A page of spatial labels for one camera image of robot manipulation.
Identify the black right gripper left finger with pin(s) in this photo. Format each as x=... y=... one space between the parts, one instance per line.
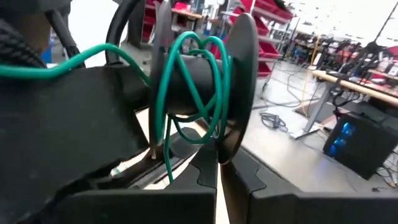
x=155 y=207

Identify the long wooden edged desk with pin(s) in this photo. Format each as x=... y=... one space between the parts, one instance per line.
x=357 y=88

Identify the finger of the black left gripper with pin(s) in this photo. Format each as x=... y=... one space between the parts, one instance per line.
x=186 y=140
x=135 y=90

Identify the cluttered robot workbench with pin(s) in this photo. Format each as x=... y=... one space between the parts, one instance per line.
x=357 y=59

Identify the black computer with blue lights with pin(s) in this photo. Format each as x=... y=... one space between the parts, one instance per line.
x=357 y=146

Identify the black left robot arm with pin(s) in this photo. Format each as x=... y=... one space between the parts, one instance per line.
x=31 y=4

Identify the red slanted shelf bin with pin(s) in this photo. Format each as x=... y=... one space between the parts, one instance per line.
x=273 y=11
x=264 y=70
x=269 y=49

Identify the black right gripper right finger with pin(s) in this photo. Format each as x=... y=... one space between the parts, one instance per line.
x=295 y=208

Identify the metal shelving rack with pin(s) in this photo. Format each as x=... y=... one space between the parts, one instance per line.
x=281 y=37

